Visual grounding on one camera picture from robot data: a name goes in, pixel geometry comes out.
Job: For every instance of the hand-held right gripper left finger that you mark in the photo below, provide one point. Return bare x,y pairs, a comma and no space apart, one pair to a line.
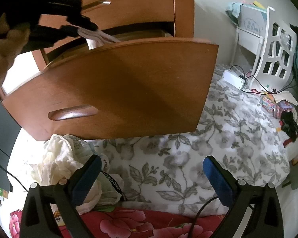
85,181

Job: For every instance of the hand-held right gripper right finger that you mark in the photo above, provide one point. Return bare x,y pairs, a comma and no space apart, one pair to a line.
217,181

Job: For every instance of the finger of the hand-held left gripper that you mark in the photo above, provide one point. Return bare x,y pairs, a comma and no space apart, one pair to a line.
87,23
54,36

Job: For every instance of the white ribbed underwear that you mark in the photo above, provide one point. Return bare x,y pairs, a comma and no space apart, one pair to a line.
99,38

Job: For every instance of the sheer mesh underwear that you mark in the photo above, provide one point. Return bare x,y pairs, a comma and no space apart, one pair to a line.
80,143

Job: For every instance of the cream crinkled underwear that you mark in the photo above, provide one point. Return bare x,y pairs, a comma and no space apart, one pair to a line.
54,158

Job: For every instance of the large wooden drawer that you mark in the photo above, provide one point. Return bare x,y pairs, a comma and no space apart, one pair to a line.
126,86

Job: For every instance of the small wooden drawer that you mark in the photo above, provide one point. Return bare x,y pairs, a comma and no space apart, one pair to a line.
139,5

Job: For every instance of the person's left hand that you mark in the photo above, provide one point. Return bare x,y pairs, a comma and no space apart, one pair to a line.
2,54

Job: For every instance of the grey floral bedsheet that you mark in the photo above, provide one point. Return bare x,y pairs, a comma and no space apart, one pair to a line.
176,158

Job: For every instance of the red floral blanket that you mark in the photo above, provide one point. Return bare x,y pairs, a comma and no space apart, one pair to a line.
129,225

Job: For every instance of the striped white towel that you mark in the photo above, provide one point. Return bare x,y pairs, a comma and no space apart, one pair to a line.
295,151

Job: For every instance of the black clamp device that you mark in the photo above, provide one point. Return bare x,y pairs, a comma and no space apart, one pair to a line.
289,126

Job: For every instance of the dark grey wardrobe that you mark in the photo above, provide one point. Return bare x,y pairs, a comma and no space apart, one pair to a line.
2,141

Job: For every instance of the puzzle cube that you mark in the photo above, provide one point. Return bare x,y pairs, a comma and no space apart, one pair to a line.
267,103

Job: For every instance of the pink printed packet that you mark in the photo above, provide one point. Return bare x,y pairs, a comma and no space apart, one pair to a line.
279,109

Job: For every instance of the wooden nightstand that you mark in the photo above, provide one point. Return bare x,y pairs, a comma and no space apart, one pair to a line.
183,7

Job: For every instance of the white power strip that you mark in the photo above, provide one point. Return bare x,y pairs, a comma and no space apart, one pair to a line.
233,79

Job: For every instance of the teal folded cloth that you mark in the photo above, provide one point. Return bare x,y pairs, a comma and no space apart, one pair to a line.
233,12

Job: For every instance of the pale blue sign box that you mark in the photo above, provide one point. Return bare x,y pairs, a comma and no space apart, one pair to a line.
253,19

